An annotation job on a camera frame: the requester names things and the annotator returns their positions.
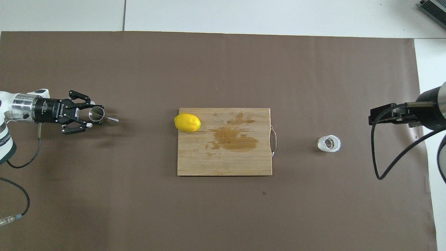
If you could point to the steel double jigger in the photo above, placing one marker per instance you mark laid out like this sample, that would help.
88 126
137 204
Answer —
111 120

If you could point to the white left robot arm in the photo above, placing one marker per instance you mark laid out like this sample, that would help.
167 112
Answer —
22 108

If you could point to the yellow lemon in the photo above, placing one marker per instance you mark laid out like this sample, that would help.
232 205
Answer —
187 122

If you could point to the brown paper table mat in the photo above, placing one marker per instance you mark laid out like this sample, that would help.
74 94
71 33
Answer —
139 209

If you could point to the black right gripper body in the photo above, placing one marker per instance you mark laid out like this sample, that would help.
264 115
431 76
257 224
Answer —
428 111

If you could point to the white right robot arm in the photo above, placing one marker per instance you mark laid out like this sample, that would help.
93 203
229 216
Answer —
443 104

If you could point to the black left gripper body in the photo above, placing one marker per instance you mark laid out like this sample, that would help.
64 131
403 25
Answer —
52 109

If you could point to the grey ribbed metal device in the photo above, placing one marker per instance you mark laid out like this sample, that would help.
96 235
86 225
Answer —
435 7

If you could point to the small clear glass cup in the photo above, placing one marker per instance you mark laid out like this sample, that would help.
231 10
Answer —
329 143

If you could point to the wooden cutting board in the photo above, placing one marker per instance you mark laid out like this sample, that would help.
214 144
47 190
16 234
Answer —
195 160

